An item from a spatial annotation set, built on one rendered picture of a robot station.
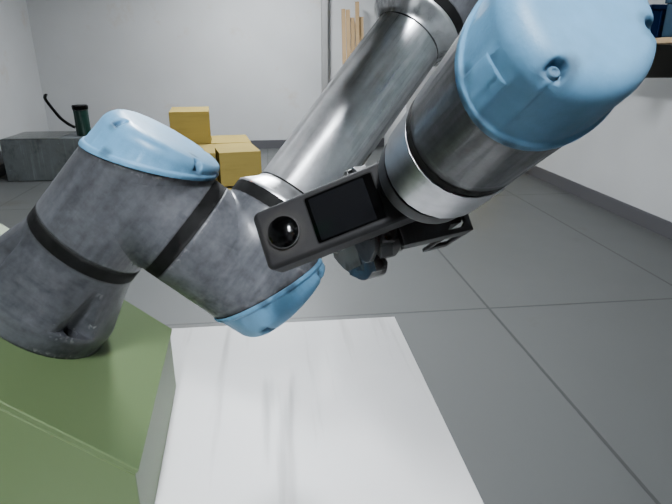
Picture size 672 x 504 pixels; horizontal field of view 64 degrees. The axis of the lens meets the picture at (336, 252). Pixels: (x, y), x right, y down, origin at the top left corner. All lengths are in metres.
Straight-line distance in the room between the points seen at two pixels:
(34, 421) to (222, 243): 0.21
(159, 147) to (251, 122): 7.60
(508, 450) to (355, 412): 1.40
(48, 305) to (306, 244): 0.27
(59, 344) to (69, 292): 0.05
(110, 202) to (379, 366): 0.47
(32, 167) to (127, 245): 6.23
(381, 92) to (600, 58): 0.39
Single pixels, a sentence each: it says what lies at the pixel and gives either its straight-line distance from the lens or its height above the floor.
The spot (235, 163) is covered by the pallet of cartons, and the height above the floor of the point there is 0.36.
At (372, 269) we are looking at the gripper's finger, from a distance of 0.44.
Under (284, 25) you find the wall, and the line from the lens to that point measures 8.06.
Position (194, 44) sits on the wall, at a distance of 8.11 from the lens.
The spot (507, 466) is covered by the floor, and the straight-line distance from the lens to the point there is 2.03.
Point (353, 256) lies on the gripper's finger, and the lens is 0.48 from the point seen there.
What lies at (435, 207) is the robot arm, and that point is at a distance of 0.34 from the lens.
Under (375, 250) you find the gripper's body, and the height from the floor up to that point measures 1.15.
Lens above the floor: 1.29
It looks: 20 degrees down
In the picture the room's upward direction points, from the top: straight up
